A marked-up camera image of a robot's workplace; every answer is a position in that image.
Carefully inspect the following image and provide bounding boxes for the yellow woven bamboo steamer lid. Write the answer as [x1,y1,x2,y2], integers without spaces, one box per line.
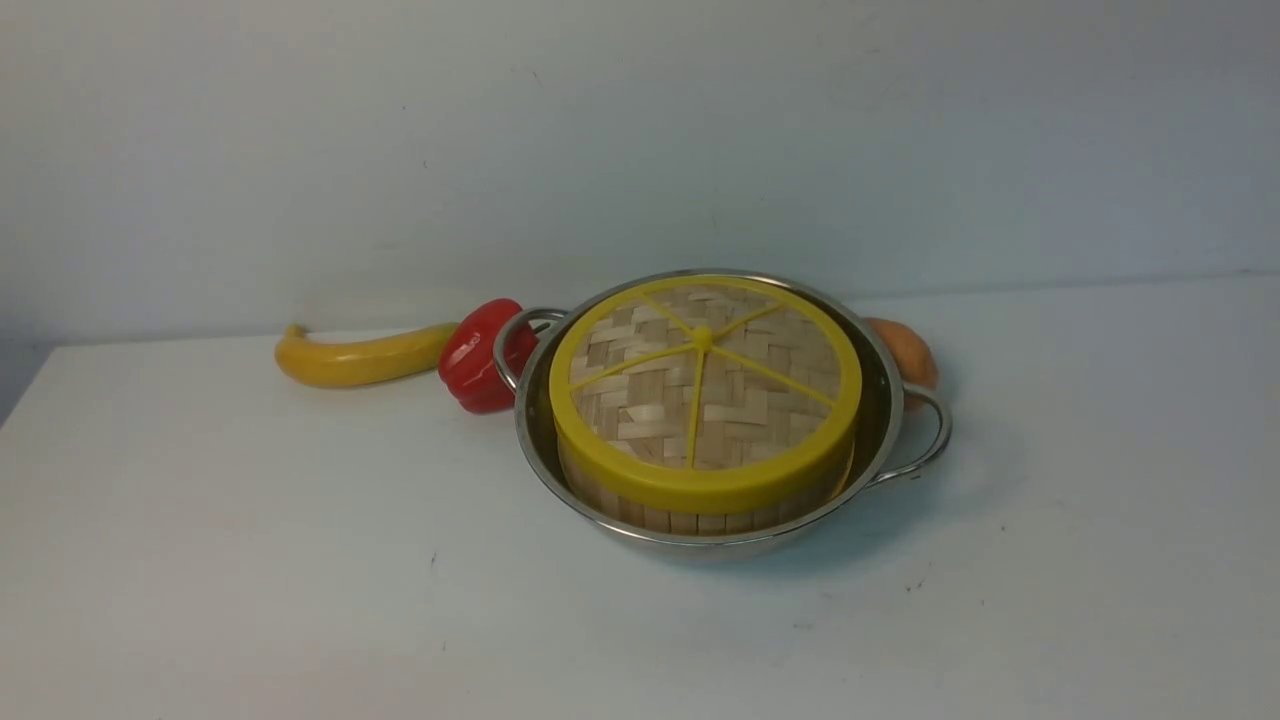
[545,275,863,459]

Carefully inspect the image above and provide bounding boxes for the yellow-rimmed bamboo steamer basket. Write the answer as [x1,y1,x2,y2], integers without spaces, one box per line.
[558,438,858,536]

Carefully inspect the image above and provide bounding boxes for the stainless steel pot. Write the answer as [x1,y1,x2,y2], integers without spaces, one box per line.
[493,269,954,561]

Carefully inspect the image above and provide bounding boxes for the red toy bell pepper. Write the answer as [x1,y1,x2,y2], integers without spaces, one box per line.
[438,299,524,415]

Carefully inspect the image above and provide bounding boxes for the brown toy potato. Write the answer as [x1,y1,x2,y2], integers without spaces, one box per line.
[867,316,940,389]

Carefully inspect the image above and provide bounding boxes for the yellow toy banana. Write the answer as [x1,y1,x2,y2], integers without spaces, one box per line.
[274,323,460,389]

